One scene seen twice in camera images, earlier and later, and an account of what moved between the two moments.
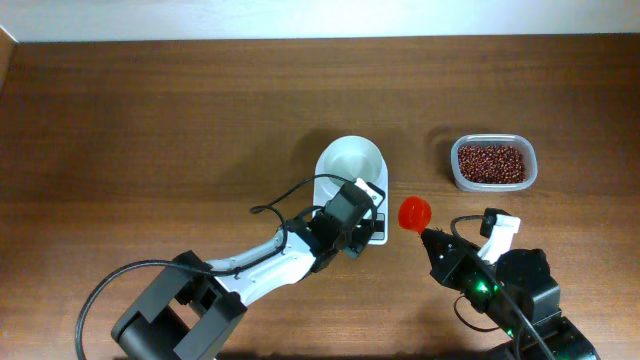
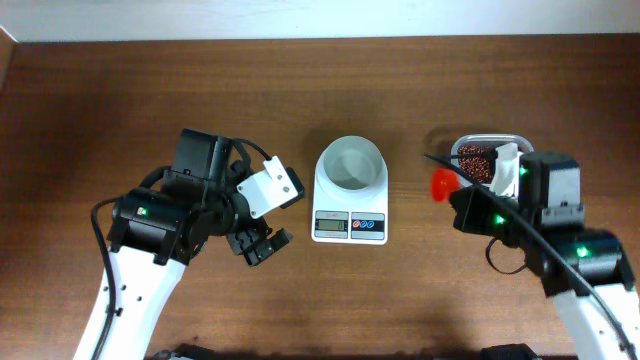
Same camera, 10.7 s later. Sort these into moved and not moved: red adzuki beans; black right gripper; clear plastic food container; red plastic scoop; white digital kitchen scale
Moved: red plastic scoop; black right gripper; white digital kitchen scale
Not moved: red adzuki beans; clear plastic food container
